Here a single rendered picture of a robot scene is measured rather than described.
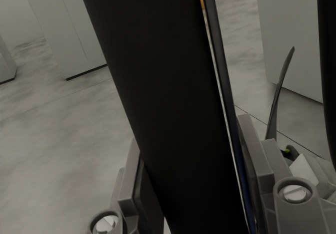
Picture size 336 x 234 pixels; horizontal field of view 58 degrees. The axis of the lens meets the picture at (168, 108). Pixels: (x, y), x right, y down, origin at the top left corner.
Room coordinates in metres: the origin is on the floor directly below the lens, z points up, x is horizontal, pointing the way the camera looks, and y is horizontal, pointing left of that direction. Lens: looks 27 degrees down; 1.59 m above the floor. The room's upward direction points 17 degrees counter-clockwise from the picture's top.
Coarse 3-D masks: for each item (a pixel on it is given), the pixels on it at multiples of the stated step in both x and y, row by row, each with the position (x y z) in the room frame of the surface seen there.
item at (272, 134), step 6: (294, 48) 0.36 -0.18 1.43; (288, 54) 0.38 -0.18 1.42; (288, 60) 0.36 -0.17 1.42; (282, 72) 0.36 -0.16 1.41; (282, 78) 0.35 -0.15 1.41; (276, 90) 0.37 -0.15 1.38; (276, 96) 0.34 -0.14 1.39; (276, 102) 0.33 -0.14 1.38; (276, 108) 0.38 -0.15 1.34; (270, 114) 0.33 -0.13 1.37; (276, 114) 0.42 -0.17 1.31; (270, 120) 0.32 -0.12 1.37; (270, 126) 0.32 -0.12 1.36; (270, 132) 0.33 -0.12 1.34; (270, 138) 0.34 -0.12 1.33
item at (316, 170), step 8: (296, 160) 0.47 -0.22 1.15; (304, 160) 0.45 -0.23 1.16; (312, 160) 0.45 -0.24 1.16; (320, 160) 0.46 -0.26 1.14; (296, 168) 0.45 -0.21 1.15; (304, 168) 0.44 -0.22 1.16; (312, 168) 0.42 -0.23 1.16; (320, 168) 0.43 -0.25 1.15; (328, 168) 0.44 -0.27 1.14; (296, 176) 0.44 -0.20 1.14; (304, 176) 0.42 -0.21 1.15; (312, 176) 0.41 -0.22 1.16; (320, 176) 0.40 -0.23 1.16; (328, 176) 0.41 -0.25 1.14; (320, 184) 0.39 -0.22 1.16; (328, 184) 0.38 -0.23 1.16; (320, 192) 0.38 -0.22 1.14; (328, 192) 0.38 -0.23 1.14; (328, 200) 0.38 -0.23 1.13
